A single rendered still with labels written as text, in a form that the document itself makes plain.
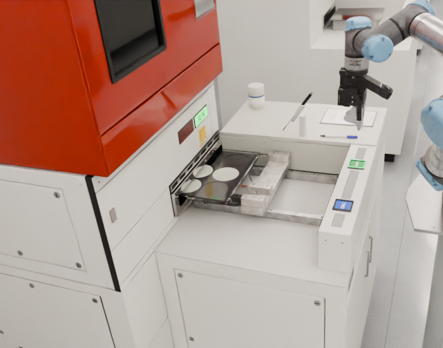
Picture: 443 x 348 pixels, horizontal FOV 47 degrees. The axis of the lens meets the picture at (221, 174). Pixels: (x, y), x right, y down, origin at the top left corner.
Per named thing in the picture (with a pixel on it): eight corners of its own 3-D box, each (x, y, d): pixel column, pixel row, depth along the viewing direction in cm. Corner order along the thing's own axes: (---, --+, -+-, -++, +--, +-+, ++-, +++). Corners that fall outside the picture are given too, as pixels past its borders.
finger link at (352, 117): (344, 128, 172) (345, 103, 167) (362, 130, 169) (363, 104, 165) (342, 132, 169) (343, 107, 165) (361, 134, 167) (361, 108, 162)
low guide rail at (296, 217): (194, 207, 189) (193, 200, 187) (196, 204, 191) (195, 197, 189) (330, 227, 171) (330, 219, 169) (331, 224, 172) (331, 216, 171)
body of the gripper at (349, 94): (341, 99, 171) (342, 63, 165) (368, 100, 168) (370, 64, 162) (337, 108, 165) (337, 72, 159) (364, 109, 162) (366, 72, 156)
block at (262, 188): (248, 192, 183) (248, 186, 181) (251, 188, 186) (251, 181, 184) (270, 195, 180) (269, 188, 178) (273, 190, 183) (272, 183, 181)
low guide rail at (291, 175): (221, 171, 210) (220, 165, 209) (223, 169, 212) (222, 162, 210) (344, 186, 192) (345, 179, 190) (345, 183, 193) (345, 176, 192)
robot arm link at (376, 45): (399, 23, 139) (380, 15, 148) (364, 47, 140) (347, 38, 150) (409, 46, 143) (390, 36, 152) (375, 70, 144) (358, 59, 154)
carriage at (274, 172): (240, 213, 177) (240, 206, 176) (271, 162, 206) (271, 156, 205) (262, 216, 175) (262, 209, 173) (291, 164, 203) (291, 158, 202)
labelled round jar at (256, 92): (247, 108, 228) (245, 88, 223) (251, 101, 234) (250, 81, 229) (262, 108, 226) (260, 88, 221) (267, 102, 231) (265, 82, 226)
